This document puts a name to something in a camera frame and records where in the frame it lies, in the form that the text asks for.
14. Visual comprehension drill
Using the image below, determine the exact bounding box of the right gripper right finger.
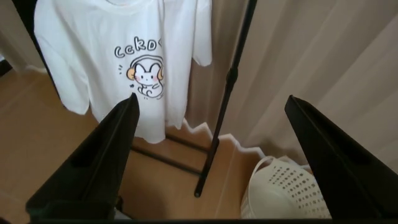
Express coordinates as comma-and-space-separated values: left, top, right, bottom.
284, 95, 398, 218

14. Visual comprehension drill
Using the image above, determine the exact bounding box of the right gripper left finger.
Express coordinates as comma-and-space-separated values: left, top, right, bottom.
25, 92, 140, 218

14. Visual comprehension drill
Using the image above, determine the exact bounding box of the white garment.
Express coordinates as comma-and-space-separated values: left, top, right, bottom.
33, 0, 213, 144

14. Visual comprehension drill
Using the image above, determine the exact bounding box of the white laundry basket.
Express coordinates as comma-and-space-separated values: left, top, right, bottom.
240, 155, 332, 220

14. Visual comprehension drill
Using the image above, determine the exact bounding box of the black clothes rack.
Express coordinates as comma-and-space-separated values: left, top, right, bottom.
12, 0, 258, 198

